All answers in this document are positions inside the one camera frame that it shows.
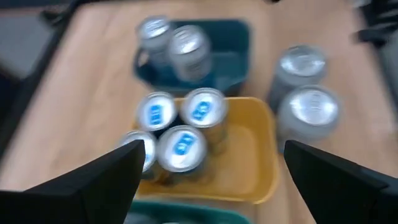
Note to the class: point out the green plastic bin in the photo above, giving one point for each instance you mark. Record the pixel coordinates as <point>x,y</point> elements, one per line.
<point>186,214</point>

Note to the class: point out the yellow plastic bin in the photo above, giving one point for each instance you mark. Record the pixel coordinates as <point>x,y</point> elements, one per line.
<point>245,165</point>

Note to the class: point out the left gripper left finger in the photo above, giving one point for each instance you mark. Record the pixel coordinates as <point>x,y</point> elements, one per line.
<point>81,199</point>

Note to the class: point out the blue Red Bull can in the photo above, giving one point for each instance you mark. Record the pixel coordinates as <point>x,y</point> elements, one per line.
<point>182,149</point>
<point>156,112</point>
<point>149,146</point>
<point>203,109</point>

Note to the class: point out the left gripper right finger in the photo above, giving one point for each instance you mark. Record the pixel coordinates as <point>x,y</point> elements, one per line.
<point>342,196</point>

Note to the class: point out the blue-grey plastic bin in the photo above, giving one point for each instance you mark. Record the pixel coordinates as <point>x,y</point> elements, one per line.
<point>231,46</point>

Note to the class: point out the silver-top Spindrift can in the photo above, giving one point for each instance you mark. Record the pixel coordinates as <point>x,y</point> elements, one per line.
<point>189,53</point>
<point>154,34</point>
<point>300,67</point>
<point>308,115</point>

